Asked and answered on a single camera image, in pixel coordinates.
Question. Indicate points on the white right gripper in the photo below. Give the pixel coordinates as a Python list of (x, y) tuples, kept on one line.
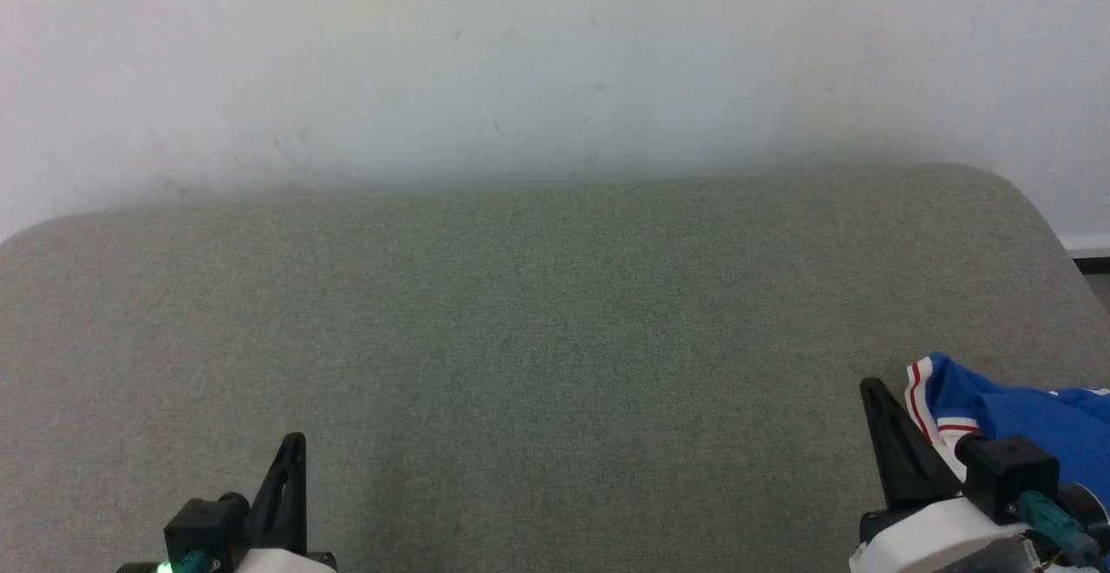
[(928, 538)]

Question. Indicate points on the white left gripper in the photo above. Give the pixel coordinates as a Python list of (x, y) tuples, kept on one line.
[(286, 563)]

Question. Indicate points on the blue and white sports garment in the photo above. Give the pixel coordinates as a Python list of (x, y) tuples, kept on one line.
[(1032, 417)]

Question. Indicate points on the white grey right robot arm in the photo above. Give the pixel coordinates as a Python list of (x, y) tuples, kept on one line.
[(997, 560)]

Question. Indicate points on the grey-green fabric sofa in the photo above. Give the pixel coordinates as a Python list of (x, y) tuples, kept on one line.
[(555, 339)]

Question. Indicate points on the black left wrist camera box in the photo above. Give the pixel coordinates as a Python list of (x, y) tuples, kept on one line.
[(208, 525)]

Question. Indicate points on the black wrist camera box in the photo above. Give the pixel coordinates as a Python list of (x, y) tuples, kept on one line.
[(208, 525), (1006, 473)]

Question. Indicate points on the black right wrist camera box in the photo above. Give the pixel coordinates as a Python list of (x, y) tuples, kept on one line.
[(1006, 473)]

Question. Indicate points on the white wall baseboard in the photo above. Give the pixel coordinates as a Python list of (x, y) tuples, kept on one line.
[(1088, 246)]

